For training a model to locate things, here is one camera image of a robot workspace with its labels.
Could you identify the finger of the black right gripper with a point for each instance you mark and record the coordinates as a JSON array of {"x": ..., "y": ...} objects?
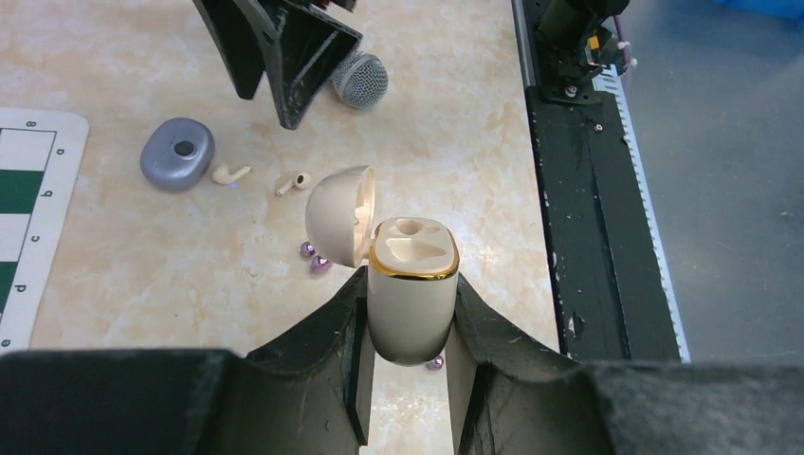
[
  {"x": 298, "y": 48},
  {"x": 245, "y": 35}
]

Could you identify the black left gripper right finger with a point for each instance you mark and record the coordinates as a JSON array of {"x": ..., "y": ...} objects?
[{"x": 510, "y": 394}]

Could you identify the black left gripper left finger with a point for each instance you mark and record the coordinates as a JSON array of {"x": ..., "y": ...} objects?
[{"x": 304, "y": 392}]

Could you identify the cream earbud with stem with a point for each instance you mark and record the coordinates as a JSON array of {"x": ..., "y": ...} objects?
[{"x": 300, "y": 182}]

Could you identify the cream earbud charging case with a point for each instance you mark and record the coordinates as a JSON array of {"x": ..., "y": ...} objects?
[{"x": 412, "y": 264}]

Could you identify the grey-blue earbud case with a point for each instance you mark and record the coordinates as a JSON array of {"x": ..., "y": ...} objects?
[{"x": 177, "y": 154}]

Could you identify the black microphone grey head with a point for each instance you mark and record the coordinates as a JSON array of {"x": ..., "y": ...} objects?
[{"x": 361, "y": 80}]

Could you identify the purple clip earbud far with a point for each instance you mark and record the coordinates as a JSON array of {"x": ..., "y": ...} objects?
[{"x": 435, "y": 364}]

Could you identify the purple clip earbud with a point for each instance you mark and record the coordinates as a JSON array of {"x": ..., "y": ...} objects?
[
  {"x": 435, "y": 364},
  {"x": 318, "y": 265}
]

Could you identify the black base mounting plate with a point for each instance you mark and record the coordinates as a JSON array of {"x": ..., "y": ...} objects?
[{"x": 611, "y": 286}]

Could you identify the purple clip earbud near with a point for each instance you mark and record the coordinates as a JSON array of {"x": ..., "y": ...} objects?
[{"x": 318, "y": 265}]

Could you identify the green white chessboard mat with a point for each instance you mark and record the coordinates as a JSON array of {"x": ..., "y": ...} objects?
[{"x": 41, "y": 153}]

